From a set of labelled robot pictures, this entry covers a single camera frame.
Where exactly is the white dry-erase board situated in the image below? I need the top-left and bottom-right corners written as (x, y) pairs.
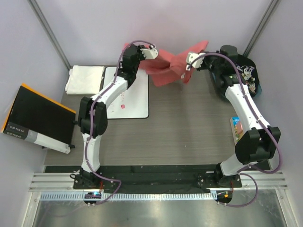
top-left (107, 70), bottom-right (149, 119)

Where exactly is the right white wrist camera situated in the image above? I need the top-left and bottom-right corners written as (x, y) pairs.
top-left (186, 52), bottom-right (206, 71)

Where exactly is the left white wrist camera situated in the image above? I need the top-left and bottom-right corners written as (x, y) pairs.
top-left (140, 47), bottom-right (159, 60)

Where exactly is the black orange clip file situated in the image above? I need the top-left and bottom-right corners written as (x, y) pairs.
top-left (0, 84), bottom-right (76, 154)

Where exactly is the pink t shirt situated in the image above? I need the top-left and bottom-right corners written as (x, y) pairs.
top-left (139, 40), bottom-right (209, 87)

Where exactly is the blue picture book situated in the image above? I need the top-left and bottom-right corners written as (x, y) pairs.
top-left (230, 117), bottom-right (244, 144)

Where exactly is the teal plastic basket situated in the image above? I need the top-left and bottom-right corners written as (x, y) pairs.
top-left (210, 73), bottom-right (262, 103)

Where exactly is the black floral t shirt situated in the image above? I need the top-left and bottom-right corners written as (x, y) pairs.
top-left (236, 54), bottom-right (260, 97)

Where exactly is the folded white t shirt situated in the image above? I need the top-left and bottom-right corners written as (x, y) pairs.
top-left (65, 65), bottom-right (105, 95)

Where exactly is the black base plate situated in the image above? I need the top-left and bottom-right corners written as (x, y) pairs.
top-left (70, 165), bottom-right (242, 194)

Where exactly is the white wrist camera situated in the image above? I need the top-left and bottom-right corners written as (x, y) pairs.
top-left (140, 47), bottom-right (159, 60)
top-left (186, 52), bottom-right (206, 71)

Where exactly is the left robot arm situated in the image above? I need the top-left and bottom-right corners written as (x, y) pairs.
top-left (78, 44), bottom-right (147, 189)

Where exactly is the slotted cable duct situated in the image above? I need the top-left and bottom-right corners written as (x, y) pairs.
top-left (40, 191), bottom-right (217, 202)

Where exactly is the aluminium frame rail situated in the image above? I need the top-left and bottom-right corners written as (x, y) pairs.
top-left (29, 171), bottom-right (288, 192)

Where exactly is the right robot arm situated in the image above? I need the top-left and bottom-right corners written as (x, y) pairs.
top-left (194, 45), bottom-right (281, 187)

